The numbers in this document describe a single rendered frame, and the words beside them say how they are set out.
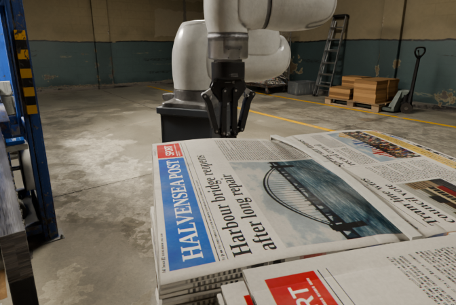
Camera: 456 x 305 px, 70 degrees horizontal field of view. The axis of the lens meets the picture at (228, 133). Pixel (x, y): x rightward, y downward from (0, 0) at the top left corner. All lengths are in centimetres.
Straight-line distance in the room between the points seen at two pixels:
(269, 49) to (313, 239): 88
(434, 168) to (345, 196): 14
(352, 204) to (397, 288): 12
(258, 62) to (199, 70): 19
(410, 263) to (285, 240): 8
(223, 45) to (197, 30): 36
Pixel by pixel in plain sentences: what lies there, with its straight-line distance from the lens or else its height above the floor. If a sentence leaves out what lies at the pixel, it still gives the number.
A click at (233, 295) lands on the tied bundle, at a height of 106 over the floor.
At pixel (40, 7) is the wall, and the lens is 973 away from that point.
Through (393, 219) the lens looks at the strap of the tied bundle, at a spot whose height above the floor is 106.
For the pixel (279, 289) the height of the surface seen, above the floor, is 107.
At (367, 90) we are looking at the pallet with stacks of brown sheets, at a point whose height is 38.
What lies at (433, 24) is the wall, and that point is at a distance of 739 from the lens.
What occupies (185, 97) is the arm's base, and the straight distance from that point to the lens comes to 106.
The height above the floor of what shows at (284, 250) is 106.
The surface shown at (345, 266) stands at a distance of 22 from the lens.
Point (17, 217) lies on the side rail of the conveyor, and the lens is 95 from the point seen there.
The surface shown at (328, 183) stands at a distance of 36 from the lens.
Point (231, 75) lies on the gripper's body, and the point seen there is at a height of 113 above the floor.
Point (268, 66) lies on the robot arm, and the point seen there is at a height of 113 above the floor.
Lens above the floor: 120
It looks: 15 degrees down
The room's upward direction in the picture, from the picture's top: straight up
